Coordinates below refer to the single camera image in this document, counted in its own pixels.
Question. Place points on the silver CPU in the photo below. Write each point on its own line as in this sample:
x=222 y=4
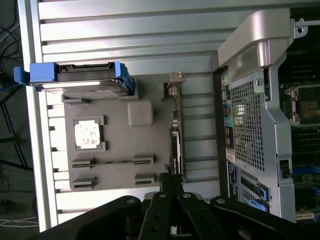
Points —
x=87 y=135

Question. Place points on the CPU socket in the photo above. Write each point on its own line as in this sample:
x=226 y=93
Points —
x=307 y=107

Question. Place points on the green motherboard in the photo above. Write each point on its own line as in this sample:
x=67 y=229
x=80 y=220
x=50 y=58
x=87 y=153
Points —
x=305 y=180

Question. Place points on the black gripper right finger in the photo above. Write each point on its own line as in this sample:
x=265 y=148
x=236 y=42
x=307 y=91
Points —
x=237 y=220

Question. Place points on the grey parts rack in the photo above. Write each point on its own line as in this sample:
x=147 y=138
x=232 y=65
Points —
x=125 y=140

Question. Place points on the black floor tripod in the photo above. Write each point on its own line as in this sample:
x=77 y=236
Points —
x=10 y=120

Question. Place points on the hard disk in blue caddy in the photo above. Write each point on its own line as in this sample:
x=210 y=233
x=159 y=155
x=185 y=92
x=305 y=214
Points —
x=75 y=82

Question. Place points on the open black PC case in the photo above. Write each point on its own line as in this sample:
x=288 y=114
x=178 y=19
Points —
x=250 y=125

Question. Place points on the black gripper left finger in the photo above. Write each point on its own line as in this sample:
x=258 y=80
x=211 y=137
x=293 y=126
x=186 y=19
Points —
x=100 y=220

